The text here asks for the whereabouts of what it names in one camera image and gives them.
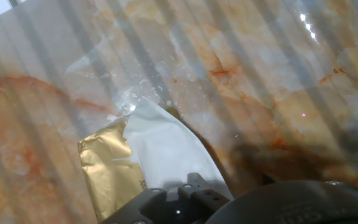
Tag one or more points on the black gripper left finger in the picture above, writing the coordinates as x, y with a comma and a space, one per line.
172, 208

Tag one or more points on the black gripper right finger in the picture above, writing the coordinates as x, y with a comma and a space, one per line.
267, 180

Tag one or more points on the white paper napkin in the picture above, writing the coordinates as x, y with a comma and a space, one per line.
166, 149

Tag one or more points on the gold foil tissue pack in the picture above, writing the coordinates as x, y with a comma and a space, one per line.
107, 168

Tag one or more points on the orange marble pattern mat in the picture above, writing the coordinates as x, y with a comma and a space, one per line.
259, 77

